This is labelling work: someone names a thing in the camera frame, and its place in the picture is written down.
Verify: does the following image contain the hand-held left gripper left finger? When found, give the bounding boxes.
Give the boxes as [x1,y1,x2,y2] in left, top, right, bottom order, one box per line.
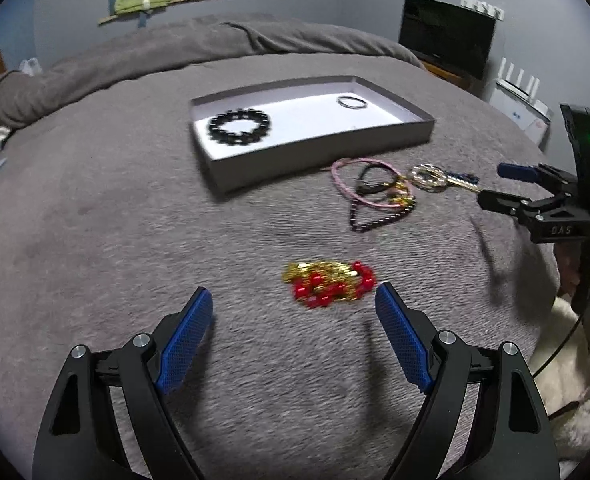
[32,286,214,480]

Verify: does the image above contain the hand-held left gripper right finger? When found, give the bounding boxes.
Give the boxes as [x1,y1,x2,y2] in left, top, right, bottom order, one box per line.
[375,281,562,480]

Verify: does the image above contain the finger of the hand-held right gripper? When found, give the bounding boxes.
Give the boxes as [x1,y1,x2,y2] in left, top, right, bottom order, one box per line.
[477,189,533,221]
[497,162,578,196]

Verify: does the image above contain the gold hair pin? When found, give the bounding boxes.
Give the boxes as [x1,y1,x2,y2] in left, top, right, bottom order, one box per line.
[445,172,483,193]

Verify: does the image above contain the red and gold bead jewelry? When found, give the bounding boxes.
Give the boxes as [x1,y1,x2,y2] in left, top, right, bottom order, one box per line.
[282,259,378,310]

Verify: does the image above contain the dark small bead bracelet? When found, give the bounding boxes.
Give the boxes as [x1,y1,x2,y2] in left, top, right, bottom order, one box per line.
[347,195,418,233]

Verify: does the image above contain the black cord bracelet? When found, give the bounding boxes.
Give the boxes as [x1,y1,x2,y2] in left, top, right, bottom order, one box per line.
[356,164,403,198]

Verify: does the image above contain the pink cord bracelet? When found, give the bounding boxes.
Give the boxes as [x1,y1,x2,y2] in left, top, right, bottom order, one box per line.
[332,158,406,208]

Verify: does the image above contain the grey cardboard box tray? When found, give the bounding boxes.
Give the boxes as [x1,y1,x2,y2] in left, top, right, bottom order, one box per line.
[190,76,436,195]

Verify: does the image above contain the person's right hand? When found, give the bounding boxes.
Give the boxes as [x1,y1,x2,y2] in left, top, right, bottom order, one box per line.
[556,244,580,302]

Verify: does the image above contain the white box appliance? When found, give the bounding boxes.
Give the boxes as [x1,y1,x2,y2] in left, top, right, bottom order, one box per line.
[490,85,553,148]

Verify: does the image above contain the white router with antennas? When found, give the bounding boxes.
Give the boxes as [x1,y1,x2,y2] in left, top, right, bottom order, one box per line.
[496,57,543,101]

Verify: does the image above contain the wooden desk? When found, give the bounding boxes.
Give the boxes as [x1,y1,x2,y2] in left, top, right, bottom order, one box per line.
[410,49,476,92]

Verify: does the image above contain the grey fleece blanket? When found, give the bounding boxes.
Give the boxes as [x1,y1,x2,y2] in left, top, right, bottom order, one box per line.
[0,14,563,480]

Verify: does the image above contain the black monitor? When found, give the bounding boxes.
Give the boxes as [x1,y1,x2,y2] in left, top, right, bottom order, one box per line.
[398,0,496,80]

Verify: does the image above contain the white power strip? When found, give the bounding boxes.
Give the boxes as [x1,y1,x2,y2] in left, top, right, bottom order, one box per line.
[461,0,506,20]

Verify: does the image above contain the white fluffy cloth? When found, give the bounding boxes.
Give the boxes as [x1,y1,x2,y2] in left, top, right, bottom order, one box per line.
[525,295,590,471]

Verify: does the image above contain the green cloth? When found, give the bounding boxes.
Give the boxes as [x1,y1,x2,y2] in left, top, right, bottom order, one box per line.
[114,0,172,13]

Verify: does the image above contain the black cable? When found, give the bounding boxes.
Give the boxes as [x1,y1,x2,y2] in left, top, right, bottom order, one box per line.
[531,310,588,378]

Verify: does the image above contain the black large bead bracelet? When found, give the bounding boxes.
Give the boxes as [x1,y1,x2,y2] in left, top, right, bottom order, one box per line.
[208,109,272,148]

